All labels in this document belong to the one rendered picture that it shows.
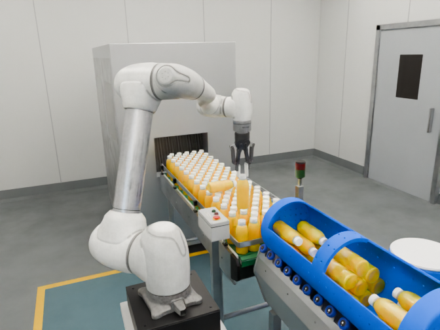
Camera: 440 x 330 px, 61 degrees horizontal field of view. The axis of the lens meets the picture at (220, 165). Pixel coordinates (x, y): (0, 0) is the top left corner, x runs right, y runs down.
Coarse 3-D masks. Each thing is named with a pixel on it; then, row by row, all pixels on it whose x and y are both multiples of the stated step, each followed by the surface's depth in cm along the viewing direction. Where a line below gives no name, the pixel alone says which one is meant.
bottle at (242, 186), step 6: (240, 180) 193; (246, 180) 193; (240, 186) 192; (246, 186) 192; (240, 192) 193; (246, 192) 193; (240, 198) 194; (246, 198) 194; (240, 204) 195; (246, 204) 195
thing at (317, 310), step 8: (264, 256) 188; (272, 264) 180; (280, 272) 174; (288, 280) 168; (296, 288) 162; (304, 296) 157; (312, 304) 152; (320, 312) 147; (328, 320) 143; (336, 328) 139
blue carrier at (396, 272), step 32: (288, 224) 185; (320, 224) 181; (288, 256) 159; (320, 256) 141; (384, 256) 143; (320, 288) 140; (384, 288) 145; (416, 288) 133; (352, 320) 126; (416, 320) 104
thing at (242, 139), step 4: (248, 132) 186; (236, 136) 185; (240, 136) 184; (244, 136) 184; (248, 136) 186; (236, 140) 186; (240, 140) 185; (244, 140) 185; (248, 140) 189; (236, 144) 187; (248, 144) 189; (244, 148) 189
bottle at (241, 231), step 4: (236, 228) 194; (240, 228) 192; (244, 228) 192; (236, 232) 194; (240, 232) 192; (244, 232) 192; (236, 236) 194; (240, 236) 193; (244, 236) 193; (240, 240) 193; (244, 240) 193; (236, 248) 196; (240, 248) 195; (244, 248) 195; (236, 252) 197; (240, 252) 195; (244, 252) 195
